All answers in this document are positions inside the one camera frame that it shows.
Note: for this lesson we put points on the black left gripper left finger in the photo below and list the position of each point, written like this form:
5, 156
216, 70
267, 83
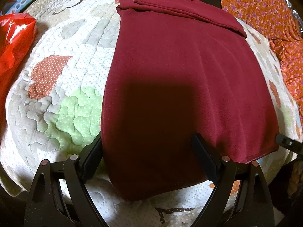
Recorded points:
58, 196

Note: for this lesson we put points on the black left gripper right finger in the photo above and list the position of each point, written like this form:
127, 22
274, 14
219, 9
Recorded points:
241, 196

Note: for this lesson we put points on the orange floral bedsheet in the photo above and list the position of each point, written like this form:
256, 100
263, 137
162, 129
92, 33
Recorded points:
273, 19

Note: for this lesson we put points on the blue colourful toy box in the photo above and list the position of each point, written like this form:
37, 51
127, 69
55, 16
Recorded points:
19, 6

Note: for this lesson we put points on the maroon long-sleeve shirt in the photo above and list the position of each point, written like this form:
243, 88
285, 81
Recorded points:
180, 67

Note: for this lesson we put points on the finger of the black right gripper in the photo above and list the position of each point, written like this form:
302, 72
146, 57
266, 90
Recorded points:
289, 144

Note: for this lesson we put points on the red plastic bag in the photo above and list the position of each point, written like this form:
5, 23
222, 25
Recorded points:
18, 31

